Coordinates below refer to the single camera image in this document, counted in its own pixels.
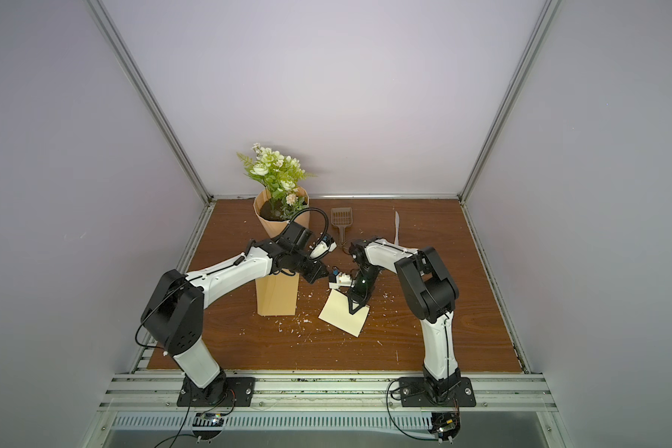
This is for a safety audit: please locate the cream letter paper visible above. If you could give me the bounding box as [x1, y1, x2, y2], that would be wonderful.
[318, 289, 370, 337]

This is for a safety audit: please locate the brown kraft envelope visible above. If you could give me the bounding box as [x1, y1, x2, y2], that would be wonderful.
[255, 274, 300, 317]

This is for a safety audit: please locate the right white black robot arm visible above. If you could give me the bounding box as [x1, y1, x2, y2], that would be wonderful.
[319, 238, 460, 395]

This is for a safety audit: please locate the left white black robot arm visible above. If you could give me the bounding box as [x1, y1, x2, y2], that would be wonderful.
[139, 222, 337, 395]

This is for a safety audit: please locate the beige ribbed flower pot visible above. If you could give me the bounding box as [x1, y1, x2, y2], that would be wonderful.
[254, 187, 311, 237]

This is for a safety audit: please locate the small brown slotted scoop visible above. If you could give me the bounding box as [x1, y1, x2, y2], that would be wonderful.
[330, 207, 353, 248]

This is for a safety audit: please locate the grey plastic knife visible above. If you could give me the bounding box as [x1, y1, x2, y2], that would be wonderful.
[393, 211, 401, 246]

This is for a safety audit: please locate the artificial green white plant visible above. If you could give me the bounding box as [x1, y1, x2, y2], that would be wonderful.
[237, 143, 314, 216]

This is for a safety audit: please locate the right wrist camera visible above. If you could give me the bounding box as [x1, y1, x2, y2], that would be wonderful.
[329, 270, 353, 289]

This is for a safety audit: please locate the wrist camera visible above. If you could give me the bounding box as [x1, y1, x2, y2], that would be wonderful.
[329, 270, 353, 289]
[310, 238, 337, 259]

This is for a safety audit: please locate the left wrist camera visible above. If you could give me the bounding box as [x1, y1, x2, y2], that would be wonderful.
[310, 238, 337, 259]

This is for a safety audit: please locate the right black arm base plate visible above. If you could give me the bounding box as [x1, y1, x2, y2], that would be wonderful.
[391, 377, 477, 408]

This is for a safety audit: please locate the right black cable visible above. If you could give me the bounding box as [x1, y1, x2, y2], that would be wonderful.
[385, 379, 460, 444]

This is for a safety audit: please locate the black cable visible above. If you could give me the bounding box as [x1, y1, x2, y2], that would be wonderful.
[385, 379, 460, 444]
[155, 391, 237, 448]

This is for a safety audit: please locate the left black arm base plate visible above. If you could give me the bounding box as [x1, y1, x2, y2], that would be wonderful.
[177, 375, 256, 408]

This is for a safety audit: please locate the aluminium front rail frame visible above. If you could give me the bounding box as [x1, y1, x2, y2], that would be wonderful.
[98, 371, 557, 412]

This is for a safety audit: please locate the left black cable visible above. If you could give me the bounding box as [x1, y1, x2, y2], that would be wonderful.
[155, 391, 237, 448]

